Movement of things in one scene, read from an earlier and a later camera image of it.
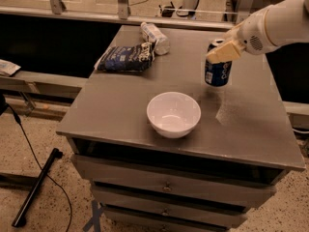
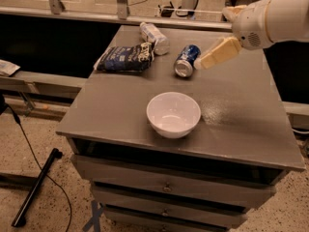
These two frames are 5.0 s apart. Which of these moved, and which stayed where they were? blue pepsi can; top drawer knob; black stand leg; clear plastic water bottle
Moved: blue pepsi can
Stayed: black stand leg; clear plastic water bottle; top drawer knob
